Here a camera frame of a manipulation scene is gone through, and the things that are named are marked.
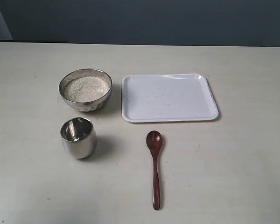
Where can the dark red wooden spoon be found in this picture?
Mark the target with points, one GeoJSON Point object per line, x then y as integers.
{"type": "Point", "coordinates": [154, 143]}

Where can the steel bowl with rice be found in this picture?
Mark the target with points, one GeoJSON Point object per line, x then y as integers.
{"type": "Point", "coordinates": [86, 90]}

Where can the steel cup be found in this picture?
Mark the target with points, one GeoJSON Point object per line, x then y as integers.
{"type": "Point", "coordinates": [79, 138]}

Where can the white plastic tray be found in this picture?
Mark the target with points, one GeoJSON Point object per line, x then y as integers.
{"type": "Point", "coordinates": [167, 98]}

